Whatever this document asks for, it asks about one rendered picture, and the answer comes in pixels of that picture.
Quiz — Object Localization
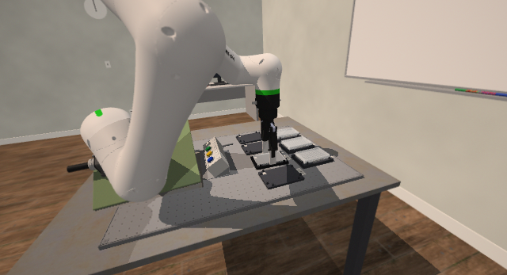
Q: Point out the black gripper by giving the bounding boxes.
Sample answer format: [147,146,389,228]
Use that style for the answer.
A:
[258,109,278,165]

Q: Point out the white button panel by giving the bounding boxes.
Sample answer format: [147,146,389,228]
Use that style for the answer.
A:
[203,137,233,179]

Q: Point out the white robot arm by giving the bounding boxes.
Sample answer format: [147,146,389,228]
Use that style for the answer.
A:
[67,0,282,202]

